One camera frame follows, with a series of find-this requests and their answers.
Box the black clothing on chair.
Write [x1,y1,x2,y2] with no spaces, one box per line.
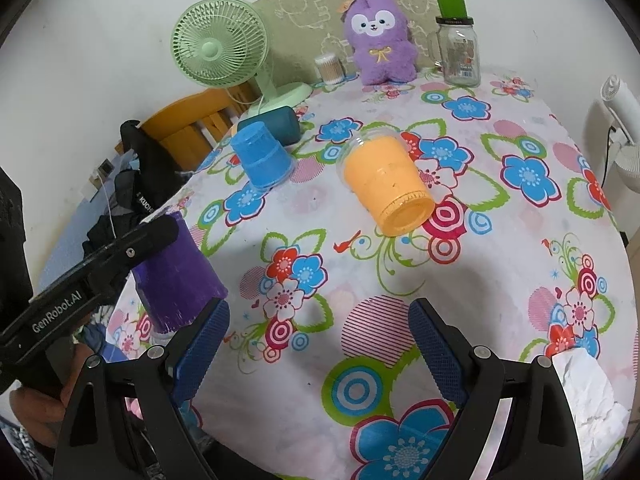
[82,119,188,257]

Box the glass jar green lid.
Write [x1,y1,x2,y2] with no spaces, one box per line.
[435,0,480,88]

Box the white charging cable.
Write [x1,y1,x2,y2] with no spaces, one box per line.
[94,152,124,241]

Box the wooden chair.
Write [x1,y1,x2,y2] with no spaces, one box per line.
[134,82,257,170]

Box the purple plush toy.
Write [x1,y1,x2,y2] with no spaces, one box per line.
[344,0,418,86]

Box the green patterned cushion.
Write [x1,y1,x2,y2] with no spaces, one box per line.
[249,0,442,86]

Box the purple plastic cup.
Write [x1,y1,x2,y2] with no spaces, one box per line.
[132,211,228,334]

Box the orange plastic cup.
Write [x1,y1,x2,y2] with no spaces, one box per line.
[337,127,435,237]

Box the blue plastic cup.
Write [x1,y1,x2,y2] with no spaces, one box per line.
[230,122,295,190]

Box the white small fan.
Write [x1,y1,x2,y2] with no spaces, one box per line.
[600,75,640,194]

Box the green desk fan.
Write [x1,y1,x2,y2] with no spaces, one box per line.
[170,0,312,117]

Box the crumpled white tissue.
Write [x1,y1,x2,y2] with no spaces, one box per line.
[551,348,629,479]

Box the left hand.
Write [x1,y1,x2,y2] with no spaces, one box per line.
[10,344,93,448]

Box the cotton swab container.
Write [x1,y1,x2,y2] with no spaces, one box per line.
[314,53,345,84]

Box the teal cylindrical case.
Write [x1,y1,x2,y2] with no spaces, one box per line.
[236,106,302,146]

